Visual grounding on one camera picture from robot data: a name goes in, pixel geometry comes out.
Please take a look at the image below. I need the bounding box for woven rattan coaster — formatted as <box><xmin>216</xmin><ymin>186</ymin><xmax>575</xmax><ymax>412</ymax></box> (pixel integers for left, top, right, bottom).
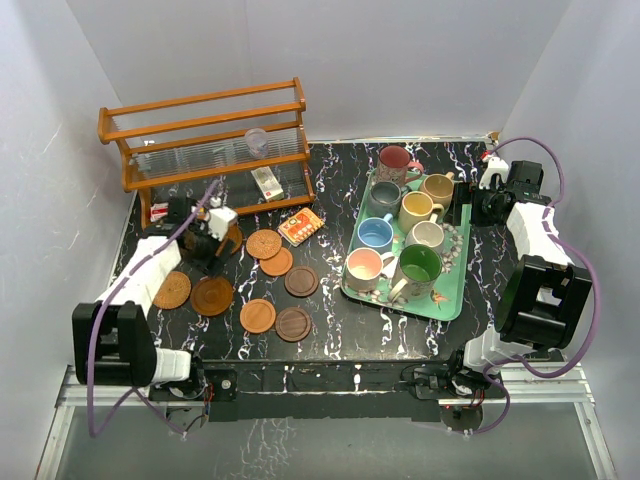
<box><xmin>246</xmin><ymin>229</ymin><xmax>282</xmax><ymax>260</ymax></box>
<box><xmin>153</xmin><ymin>271</ymin><xmax>191</xmax><ymax>310</ymax></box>

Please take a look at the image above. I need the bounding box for orange wooden coaster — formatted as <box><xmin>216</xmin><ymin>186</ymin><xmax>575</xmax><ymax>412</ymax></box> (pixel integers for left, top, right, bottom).
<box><xmin>240</xmin><ymin>299</ymin><xmax>276</xmax><ymax>334</ymax></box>
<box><xmin>260</xmin><ymin>247</ymin><xmax>294</xmax><ymax>277</ymax></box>

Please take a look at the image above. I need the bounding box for green floral tray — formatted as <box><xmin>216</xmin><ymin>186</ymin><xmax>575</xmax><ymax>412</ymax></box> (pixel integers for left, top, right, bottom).
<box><xmin>340</xmin><ymin>167</ymin><xmax>475</xmax><ymax>322</ymax></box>

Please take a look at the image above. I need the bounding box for dark walnut coaster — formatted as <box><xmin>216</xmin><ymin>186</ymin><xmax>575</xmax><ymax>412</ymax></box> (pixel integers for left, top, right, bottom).
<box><xmin>285</xmin><ymin>266</ymin><xmax>319</xmax><ymax>298</ymax></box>
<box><xmin>275</xmin><ymin>307</ymin><xmax>312</xmax><ymax>342</ymax></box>

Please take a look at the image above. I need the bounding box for wooden shelf rack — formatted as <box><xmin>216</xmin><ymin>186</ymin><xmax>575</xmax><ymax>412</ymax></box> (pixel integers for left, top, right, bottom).
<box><xmin>97</xmin><ymin>77</ymin><xmax>316</xmax><ymax>227</ymax></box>

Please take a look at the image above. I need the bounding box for orange patterned card pack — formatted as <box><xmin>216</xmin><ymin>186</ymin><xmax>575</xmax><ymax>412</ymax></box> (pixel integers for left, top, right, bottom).
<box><xmin>278</xmin><ymin>207</ymin><xmax>324</xmax><ymax>247</ymax></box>

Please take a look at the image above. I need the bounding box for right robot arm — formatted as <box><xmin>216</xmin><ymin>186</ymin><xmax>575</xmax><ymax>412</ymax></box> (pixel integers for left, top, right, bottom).
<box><xmin>445</xmin><ymin>154</ymin><xmax>592</xmax><ymax>397</ymax></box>

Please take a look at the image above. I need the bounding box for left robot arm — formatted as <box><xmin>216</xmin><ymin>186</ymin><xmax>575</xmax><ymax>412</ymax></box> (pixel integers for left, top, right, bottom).
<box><xmin>71</xmin><ymin>197</ymin><xmax>237</xmax><ymax>399</ymax></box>

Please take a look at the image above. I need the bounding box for clear plastic cup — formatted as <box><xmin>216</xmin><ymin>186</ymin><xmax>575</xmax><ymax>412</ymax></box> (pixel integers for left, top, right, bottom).
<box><xmin>244</xmin><ymin>128</ymin><xmax>269</xmax><ymax>159</ymax></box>

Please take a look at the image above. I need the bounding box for red white small box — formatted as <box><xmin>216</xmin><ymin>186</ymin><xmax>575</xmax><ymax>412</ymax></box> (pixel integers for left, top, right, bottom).
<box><xmin>149</xmin><ymin>202</ymin><xmax>169</xmax><ymax>222</ymax></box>

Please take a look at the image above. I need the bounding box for tan brown mug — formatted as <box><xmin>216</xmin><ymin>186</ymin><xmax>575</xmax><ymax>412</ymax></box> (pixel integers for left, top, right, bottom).
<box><xmin>419</xmin><ymin>172</ymin><xmax>454</xmax><ymax>211</ymax></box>

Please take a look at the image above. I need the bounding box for yellow mug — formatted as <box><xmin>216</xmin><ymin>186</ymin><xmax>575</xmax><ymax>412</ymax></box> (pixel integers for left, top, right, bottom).
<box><xmin>398</xmin><ymin>191</ymin><xmax>445</xmax><ymax>234</ymax></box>

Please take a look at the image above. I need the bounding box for white beige mug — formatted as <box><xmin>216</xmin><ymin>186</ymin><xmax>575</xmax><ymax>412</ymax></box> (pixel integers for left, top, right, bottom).
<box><xmin>404</xmin><ymin>221</ymin><xmax>445</xmax><ymax>254</ymax></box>

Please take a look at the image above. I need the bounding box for maroon mug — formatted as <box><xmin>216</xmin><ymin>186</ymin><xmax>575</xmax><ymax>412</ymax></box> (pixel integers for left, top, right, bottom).
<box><xmin>374</xmin><ymin>145</ymin><xmax>424</xmax><ymax>187</ymax></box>

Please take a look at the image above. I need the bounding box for grey mug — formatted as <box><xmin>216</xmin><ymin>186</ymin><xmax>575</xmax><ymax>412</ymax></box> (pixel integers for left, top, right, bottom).
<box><xmin>366</xmin><ymin>181</ymin><xmax>411</xmax><ymax>218</ymax></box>

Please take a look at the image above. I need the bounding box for green mug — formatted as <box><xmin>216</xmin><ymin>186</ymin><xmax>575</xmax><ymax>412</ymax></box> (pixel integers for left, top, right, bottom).
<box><xmin>387</xmin><ymin>244</ymin><xmax>442</xmax><ymax>303</ymax></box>

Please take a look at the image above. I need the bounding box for white green small box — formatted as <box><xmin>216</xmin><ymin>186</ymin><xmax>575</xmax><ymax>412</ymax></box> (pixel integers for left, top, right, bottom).
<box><xmin>251</xmin><ymin>166</ymin><xmax>284</xmax><ymax>202</ymax></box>

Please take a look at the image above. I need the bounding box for blue mug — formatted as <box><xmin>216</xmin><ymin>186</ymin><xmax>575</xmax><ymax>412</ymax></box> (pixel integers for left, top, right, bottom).
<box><xmin>356</xmin><ymin>213</ymin><xmax>394</xmax><ymax>253</ymax></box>

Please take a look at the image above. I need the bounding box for pink mug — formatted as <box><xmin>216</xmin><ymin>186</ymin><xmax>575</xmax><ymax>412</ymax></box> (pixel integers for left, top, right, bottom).
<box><xmin>344</xmin><ymin>247</ymin><xmax>397</xmax><ymax>292</ymax></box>

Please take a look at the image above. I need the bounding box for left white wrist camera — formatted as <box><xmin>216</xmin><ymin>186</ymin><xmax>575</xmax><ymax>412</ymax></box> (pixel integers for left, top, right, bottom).
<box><xmin>207</xmin><ymin>197</ymin><xmax>238</xmax><ymax>241</ymax></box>

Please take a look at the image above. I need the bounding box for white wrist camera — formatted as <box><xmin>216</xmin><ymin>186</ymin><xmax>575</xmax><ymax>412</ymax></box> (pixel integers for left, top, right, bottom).
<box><xmin>479</xmin><ymin>154</ymin><xmax>510</xmax><ymax>190</ymax></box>
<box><xmin>207</xmin><ymin>197</ymin><xmax>238</xmax><ymax>241</ymax></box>

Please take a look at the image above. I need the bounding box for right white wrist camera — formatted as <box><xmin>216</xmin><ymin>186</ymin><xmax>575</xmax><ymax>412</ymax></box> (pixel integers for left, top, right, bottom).
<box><xmin>479</xmin><ymin>154</ymin><xmax>510</xmax><ymax>190</ymax></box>

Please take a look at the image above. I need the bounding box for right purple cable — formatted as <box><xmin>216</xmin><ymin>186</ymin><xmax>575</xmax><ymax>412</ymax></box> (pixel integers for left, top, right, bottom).
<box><xmin>414</xmin><ymin>137</ymin><xmax>601</xmax><ymax>435</ymax></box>

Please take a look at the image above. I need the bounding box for purple cable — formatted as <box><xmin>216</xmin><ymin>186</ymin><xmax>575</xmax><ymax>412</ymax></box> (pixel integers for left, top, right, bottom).
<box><xmin>86</xmin><ymin>179</ymin><xmax>221</xmax><ymax>441</ymax></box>
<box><xmin>414</xmin><ymin>137</ymin><xmax>601</xmax><ymax>435</ymax></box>

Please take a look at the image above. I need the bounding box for black front base frame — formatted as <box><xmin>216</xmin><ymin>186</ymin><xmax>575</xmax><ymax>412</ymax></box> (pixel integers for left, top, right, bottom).
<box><xmin>150</xmin><ymin>360</ymin><xmax>504</xmax><ymax>422</ymax></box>

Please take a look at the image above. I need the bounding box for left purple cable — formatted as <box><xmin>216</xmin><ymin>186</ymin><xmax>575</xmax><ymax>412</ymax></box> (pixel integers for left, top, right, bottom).
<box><xmin>86</xmin><ymin>179</ymin><xmax>221</xmax><ymax>441</ymax></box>

